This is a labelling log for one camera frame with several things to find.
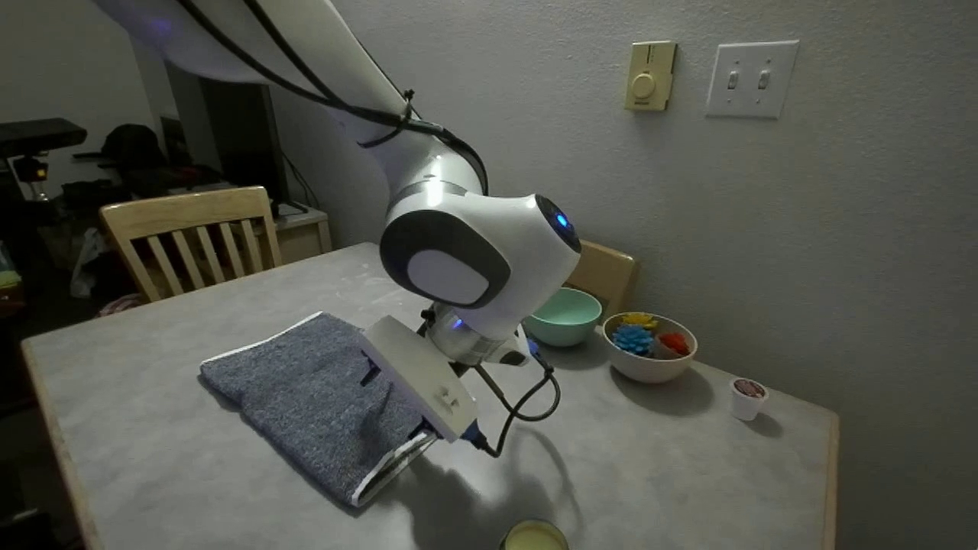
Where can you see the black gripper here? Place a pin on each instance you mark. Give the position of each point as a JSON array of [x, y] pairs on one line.
[[370, 368]]

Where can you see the blue-grey towel white trim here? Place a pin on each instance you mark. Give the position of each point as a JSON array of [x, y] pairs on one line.
[[296, 406]]

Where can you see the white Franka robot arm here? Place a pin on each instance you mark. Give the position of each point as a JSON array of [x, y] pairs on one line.
[[461, 254]]

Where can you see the small beige cabinet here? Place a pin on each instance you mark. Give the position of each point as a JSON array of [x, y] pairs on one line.
[[304, 232]]

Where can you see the teal bowl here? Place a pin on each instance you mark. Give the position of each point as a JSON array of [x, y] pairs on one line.
[[572, 323]]

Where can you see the glass candle jar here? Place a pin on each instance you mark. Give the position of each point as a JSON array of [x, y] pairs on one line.
[[536, 538]]

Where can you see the wooden slat-back chair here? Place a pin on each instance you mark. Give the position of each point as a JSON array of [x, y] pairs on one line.
[[184, 208]]

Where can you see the wooden chair plain back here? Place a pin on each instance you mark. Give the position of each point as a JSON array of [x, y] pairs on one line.
[[605, 276]]

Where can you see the blue toy piece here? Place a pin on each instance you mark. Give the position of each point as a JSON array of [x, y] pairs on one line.
[[633, 341]]

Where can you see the tall black machine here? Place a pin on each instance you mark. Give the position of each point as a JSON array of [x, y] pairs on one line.
[[239, 131]]

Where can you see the yellow toy piece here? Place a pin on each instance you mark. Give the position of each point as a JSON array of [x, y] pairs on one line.
[[639, 318]]

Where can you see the white bowl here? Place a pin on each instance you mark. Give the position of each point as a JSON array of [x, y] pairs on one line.
[[649, 368]]

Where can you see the red toy piece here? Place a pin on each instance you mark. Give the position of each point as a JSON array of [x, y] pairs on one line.
[[675, 344]]

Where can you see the black cap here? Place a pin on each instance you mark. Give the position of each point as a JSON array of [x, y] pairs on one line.
[[134, 141]]

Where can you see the small white cup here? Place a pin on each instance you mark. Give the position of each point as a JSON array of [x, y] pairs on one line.
[[746, 398]]

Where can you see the black padded bench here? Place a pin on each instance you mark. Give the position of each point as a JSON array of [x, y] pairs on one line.
[[38, 131]]

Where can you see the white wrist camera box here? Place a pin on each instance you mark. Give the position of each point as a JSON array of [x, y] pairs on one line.
[[416, 371]]

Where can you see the beige wall thermostat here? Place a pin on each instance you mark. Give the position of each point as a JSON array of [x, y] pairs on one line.
[[649, 76]]

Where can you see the white double light switch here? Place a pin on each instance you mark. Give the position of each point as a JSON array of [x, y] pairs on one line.
[[753, 81]]

